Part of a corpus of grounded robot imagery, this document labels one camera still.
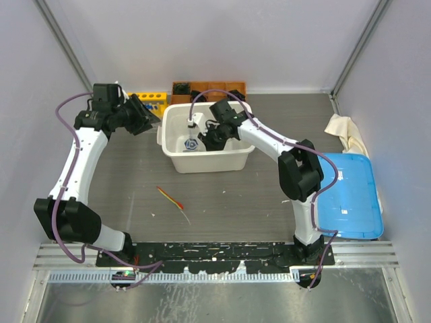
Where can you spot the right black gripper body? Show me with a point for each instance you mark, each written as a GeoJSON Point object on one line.
{"type": "Point", "coordinates": [215, 138]}

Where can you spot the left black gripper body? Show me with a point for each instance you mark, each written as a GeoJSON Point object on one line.
{"type": "Point", "coordinates": [126, 120]}

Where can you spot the white plastic tub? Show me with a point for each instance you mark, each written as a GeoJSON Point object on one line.
{"type": "Point", "coordinates": [172, 134]}

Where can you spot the yellow test tube rack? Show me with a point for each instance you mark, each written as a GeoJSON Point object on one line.
{"type": "Point", "coordinates": [151, 99]}

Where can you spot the clear plastic pipette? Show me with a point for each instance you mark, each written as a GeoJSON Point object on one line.
{"type": "Point", "coordinates": [130, 214]}

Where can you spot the red yellow stick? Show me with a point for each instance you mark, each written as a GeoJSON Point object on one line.
{"type": "Point", "coordinates": [172, 200]}

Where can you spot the blue plastic lid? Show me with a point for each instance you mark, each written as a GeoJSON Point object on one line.
{"type": "Point", "coordinates": [351, 206]}

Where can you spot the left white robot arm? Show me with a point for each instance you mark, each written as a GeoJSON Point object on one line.
{"type": "Point", "coordinates": [64, 214]}

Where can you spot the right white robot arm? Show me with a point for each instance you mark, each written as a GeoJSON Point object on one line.
{"type": "Point", "coordinates": [299, 169]}

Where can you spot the rolled tie blue pattern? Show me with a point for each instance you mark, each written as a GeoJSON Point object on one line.
{"type": "Point", "coordinates": [235, 94]}

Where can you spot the wooden compartment tray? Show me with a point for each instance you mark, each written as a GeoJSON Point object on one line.
{"type": "Point", "coordinates": [214, 91]}

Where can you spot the rolled tie top left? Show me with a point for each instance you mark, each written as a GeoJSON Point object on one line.
{"type": "Point", "coordinates": [181, 88]}

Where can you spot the clear glass stirring rod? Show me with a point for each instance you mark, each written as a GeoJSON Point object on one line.
{"type": "Point", "coordinates": [185, 216]}

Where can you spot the cream cloth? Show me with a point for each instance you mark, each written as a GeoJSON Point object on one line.
{"type": "Point", "coordinates": [347, 132]}

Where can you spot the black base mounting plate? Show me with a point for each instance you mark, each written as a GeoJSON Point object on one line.
{"type": "Point", "coordinates": [220, 257]}

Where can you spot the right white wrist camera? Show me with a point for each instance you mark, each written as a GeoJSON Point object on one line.
{"type": "Point", "coordinates": [198, 120]}

